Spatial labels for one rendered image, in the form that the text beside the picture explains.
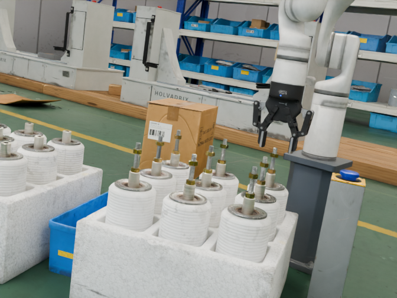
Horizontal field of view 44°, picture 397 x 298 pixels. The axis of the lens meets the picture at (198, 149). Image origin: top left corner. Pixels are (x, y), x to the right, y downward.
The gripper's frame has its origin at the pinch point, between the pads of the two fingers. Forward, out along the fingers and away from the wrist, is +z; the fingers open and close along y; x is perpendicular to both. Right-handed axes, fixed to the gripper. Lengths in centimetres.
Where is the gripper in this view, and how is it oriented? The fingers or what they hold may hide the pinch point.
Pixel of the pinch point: (276, 144)
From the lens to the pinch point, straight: 114.6
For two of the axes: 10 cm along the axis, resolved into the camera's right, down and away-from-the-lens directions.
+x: 4.5, -1.2, 8.9
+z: -1.4, 9.7, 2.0
